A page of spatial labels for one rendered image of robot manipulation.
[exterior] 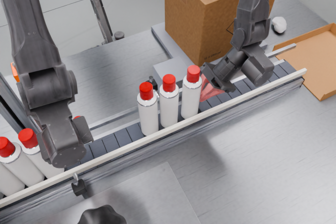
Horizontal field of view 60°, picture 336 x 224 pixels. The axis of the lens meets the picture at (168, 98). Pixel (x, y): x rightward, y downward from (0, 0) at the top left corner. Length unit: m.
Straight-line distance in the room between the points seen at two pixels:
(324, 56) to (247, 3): 0.61
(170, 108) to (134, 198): 0.25
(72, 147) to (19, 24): 0.20
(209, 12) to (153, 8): 1.86
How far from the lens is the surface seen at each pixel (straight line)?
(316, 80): 1.17
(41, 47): 0.47
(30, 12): 0.47
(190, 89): 0.76
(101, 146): 0.87
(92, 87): 1.06
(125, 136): 0.87
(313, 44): 1.30
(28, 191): 0.83
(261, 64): 0.75
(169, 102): 0.75
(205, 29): 0.95
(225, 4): 0.94
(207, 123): 0.89
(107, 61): 1.13
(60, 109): 0.52
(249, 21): 0.72
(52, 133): 0.49
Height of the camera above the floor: 1.63
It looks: 54 degrees down
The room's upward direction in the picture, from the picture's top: straight up
